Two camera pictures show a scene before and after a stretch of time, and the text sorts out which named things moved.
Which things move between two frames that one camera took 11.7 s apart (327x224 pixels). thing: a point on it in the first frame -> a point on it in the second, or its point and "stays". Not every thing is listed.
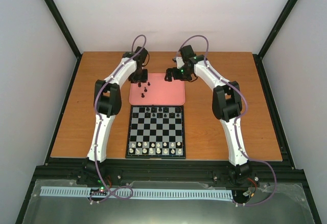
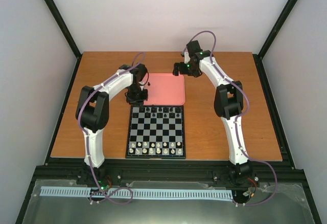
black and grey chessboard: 156,132 stays
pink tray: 157,91 stays
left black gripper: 143,80 -> 136,103
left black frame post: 56,14 stays
